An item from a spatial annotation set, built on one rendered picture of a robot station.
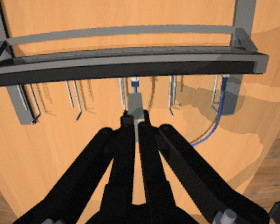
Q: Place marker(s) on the blue patch cord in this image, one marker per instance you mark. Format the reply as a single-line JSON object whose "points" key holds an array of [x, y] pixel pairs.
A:
{"points": [[218, 117]]}

